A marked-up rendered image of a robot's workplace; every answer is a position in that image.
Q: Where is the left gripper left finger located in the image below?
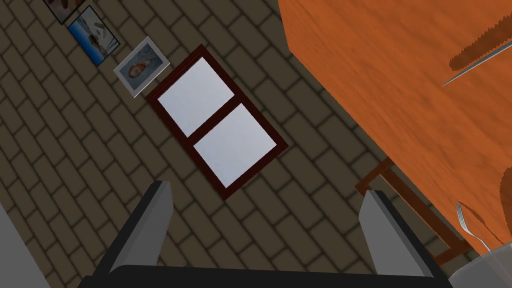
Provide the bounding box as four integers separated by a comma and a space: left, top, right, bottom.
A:
92, 180, 174, 277

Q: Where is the dark red framed window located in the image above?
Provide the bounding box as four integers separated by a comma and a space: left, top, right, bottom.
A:
144, 43, 290, 201

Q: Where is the dark framed brown picture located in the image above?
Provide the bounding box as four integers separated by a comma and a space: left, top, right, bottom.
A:
42, 0, 86, 26

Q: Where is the grey framed portrait picture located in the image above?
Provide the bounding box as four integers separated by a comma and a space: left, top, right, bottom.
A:
113, 36, 171, 99

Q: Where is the blue seascape picture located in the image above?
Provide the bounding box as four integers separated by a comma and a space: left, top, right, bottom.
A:
67, 5, 121, 67

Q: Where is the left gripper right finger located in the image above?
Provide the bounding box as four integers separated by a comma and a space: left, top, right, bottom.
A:
358, 189, 437, 279

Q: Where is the clear glass bowl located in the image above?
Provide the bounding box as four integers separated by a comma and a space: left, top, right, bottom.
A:
447, 241, 512, 288

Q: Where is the orange wooden table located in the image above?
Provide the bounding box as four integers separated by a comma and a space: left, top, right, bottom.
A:
276, 0, 512, 257

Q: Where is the silver fork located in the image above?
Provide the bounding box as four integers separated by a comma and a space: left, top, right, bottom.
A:
455, 202, 493, 253

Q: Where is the silver knife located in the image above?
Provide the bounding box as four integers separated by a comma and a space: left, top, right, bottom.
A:
441, 41, 512, 87

